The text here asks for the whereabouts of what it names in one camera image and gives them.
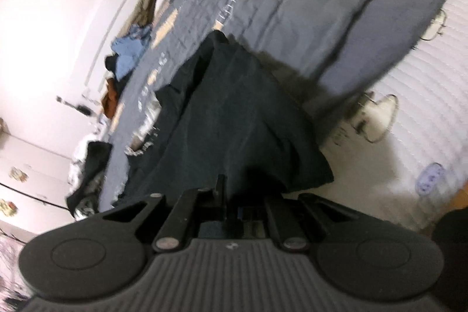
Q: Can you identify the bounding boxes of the black T-shirt with white letters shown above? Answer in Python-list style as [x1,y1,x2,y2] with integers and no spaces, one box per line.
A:
[113,30,336,223]

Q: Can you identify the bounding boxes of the olive khaki garment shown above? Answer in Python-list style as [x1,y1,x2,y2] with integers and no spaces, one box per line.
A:
[132,0,173,28]

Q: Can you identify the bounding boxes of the white printed bedspread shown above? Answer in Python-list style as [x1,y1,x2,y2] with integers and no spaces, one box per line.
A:
[318,0,468,237]

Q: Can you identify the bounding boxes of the large black garment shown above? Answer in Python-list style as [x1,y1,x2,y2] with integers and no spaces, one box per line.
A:
[65,140,115,222]

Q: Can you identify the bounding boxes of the person's dark clothing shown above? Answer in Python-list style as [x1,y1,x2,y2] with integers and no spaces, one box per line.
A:
[431,209,468,312]

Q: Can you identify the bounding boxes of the grey printed quilt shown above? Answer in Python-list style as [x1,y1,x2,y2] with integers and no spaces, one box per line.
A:
[98,0,462,206]

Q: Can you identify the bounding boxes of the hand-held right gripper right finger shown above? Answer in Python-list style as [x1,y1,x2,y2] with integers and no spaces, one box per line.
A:
[237,192,367,255]

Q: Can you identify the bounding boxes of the white and black garment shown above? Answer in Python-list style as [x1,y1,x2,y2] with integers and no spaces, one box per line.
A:
[74,200,97,222]

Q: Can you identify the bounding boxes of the white wardrobe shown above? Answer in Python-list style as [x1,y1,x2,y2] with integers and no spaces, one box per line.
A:
[0,131,75,252]

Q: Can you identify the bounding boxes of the row of pink hangers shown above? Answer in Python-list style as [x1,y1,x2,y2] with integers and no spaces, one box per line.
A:
[0,230,35,301]

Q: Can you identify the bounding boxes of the small black garment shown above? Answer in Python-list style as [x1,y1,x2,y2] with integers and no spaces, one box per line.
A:
[104,54,124,80]

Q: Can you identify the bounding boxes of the brown garment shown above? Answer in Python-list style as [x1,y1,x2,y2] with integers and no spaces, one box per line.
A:
[101,77,122,120]

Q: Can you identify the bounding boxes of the black hair brush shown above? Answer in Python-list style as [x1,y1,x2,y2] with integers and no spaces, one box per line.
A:
[56,96,93,116]

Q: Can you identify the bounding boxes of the white grey sweatshirt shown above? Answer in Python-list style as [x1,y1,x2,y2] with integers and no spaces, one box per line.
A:
[67,141,96,188]

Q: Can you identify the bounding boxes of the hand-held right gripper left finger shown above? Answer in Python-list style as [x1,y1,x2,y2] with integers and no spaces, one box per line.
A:
[101,174,228,255]

